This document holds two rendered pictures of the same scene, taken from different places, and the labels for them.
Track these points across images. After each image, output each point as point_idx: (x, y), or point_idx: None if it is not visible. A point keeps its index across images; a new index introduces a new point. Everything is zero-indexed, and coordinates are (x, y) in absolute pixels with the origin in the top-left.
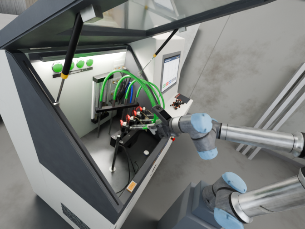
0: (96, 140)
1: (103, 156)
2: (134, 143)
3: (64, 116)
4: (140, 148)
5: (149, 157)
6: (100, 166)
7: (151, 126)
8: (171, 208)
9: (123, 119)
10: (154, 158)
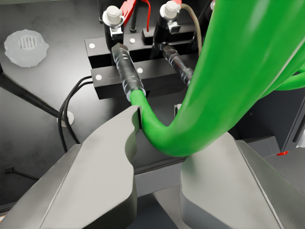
0: (91, 28)
1: (74, 77)
2: (165, 93)
3: None
4: (169, 116)
5: (141, 175)
6: (49, 94)
7: (36, 204)
8: (169, 227)
9: (199, 13)
10: (153, 191)
